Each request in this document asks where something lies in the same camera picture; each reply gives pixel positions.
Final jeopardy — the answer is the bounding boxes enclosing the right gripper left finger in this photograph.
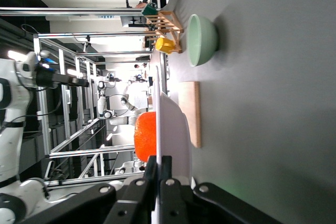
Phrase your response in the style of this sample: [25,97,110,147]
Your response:
[15,155,158,224]

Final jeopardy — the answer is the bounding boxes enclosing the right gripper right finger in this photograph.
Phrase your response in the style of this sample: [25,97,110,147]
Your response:
[160,155,281,224]

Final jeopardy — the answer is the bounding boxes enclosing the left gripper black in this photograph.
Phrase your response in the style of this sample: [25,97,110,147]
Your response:
[35,65,90,89]

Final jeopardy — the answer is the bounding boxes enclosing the white round plate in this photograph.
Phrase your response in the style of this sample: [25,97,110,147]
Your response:
[152,65,194,224]

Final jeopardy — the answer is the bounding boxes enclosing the orange mandarin fruit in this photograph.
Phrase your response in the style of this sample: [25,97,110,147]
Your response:
[133,112,157,163]

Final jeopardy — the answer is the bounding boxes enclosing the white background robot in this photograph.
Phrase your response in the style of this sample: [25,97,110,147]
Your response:
[97,73,149,126]

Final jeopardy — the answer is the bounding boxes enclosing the wooden cutting board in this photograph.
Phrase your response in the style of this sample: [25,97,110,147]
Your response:
[178,81,202,148]

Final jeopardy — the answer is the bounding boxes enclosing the yellow cup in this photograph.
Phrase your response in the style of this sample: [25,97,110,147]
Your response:
[155,37,175,55]

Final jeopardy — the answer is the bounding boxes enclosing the wooden peg drying rack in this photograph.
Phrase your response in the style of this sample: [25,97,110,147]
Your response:
[144,10,184,54]

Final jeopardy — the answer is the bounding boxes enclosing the pale green bowl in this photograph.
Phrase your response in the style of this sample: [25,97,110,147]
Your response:
[186,14,218,67]

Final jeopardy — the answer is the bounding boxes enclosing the aluminium profile frame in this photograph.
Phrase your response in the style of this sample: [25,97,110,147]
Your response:
[0,6,158,187]

